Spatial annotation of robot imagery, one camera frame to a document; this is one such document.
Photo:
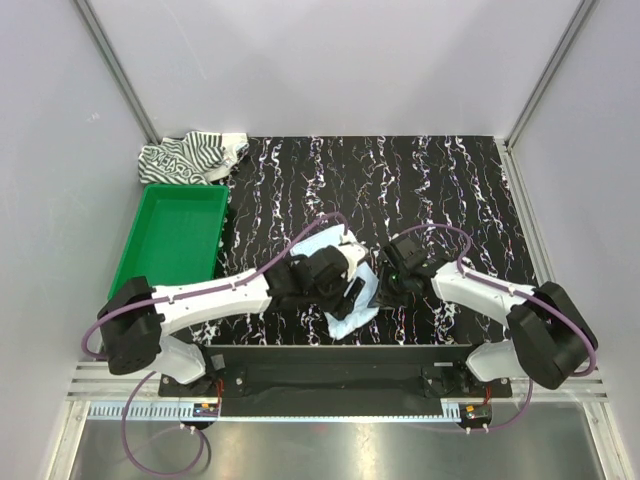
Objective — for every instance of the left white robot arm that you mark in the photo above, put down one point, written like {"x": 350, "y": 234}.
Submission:
{"x": 138, "y": 325}

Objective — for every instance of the left aluminium frame post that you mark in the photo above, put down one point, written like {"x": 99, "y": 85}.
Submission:
{"x": 108, "y": 54}

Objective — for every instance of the white slotted cable duct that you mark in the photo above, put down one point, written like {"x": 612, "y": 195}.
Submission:
{"x": 425, "y": 410}

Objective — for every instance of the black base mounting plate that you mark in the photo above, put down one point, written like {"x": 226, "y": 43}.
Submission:
{"x": 343, "y": 375}

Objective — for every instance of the aluminium frame post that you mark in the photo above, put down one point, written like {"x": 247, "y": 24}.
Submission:
{"x": 108, "y": 54}
{"x": 569, "y": 36}

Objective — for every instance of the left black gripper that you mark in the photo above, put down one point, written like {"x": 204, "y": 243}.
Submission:
{"x": 340, "y": 304}

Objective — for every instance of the right aluminium frame post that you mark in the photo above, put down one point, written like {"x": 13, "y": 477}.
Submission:
{"x": 569, "y": 36}

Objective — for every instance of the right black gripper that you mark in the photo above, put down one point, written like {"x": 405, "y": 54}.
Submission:
{"x": 386, "y": 300}

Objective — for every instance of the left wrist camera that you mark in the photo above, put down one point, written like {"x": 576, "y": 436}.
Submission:
{"x": 355, "y": 253}

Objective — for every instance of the light blue towel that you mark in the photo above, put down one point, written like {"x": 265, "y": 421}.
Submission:
{"x": 361, "y": 313}

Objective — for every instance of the striped green white towel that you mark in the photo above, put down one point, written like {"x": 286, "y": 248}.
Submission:
{"x": 199, "y": 158}

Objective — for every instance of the green plastic tray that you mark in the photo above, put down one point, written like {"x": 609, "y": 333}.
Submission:
{"x": 174, "y": 238}

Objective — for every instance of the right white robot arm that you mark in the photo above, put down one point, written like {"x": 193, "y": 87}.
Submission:
{"x": 549, "y": 341}

